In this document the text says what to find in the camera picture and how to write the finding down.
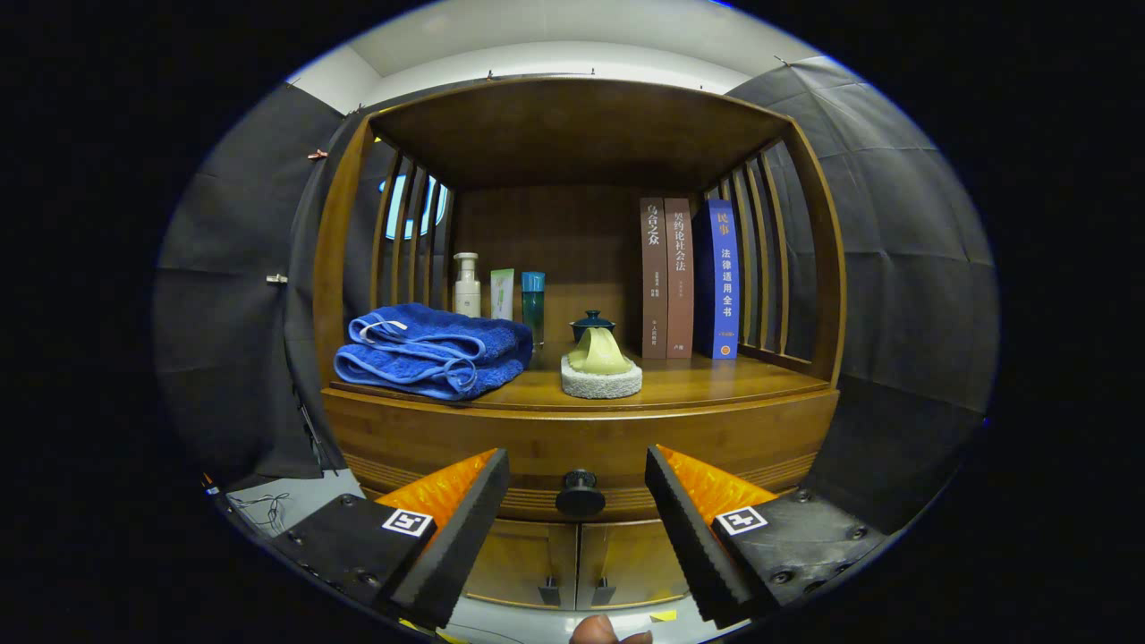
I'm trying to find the brown book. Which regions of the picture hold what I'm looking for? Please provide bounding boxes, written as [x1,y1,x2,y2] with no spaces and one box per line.
[640,197,669,360]
[665,198,695,360]

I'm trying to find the blue book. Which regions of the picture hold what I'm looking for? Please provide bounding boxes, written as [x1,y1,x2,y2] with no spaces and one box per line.
[693,199,740,360]

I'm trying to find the blue folded towel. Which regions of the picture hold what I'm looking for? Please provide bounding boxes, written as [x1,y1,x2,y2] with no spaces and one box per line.
[334,302,534,402]

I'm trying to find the wooden countertop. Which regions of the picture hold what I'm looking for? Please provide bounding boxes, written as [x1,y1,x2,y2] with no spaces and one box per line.
[329,344,833,412]

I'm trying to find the wooden cabinet door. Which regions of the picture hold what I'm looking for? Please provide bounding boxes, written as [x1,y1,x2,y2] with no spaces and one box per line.
[462,519,580,611]
[577,521,691,611]

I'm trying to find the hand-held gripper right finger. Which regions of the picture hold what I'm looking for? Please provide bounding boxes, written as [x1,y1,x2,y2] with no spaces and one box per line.
[644,445,895,630]

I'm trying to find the teal bottle with blue cap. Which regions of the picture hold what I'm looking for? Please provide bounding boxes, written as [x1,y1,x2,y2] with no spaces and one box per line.
[522,271,547,352]

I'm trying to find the green scrubber with grey base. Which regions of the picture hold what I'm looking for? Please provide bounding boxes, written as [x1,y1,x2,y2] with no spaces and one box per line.
[560,326,644,400]

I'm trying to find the wooden cabinet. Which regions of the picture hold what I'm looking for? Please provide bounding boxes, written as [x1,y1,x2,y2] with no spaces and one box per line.
[311,76,848,614]

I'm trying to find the tangled thin cables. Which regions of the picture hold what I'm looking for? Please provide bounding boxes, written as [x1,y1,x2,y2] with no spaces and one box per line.
[228,490,292,530]

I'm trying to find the dark blue lidded teacup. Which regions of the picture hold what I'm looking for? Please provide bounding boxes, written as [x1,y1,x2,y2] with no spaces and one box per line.
[571,309,616,345]

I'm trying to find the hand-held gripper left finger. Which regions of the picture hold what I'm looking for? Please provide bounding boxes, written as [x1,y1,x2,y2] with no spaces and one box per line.
[268,447,513,631]

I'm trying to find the white pump bottle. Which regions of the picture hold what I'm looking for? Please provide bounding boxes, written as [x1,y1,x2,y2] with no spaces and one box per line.
[454,252,482,318]

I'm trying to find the wooden drawer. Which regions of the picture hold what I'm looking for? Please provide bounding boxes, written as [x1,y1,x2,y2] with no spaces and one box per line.
[320,386,842,527]

